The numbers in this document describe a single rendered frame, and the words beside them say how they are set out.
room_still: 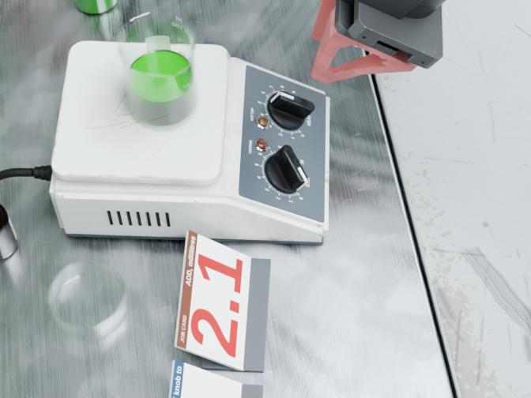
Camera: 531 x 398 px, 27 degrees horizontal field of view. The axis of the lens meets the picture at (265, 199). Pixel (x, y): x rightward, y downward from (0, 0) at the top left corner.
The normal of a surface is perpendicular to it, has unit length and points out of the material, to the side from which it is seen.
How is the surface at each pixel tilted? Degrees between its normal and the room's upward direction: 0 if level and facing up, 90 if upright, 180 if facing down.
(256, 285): 0
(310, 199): 30
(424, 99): 0
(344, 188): 0
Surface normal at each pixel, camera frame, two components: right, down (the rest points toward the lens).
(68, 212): -0.04, 0.86
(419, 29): 0.51, -0.41
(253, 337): 0.00, -0.51
